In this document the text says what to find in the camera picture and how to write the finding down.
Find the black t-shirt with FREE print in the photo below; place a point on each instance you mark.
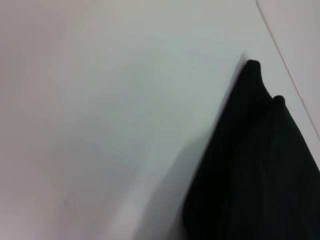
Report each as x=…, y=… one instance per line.
x=255, y=162

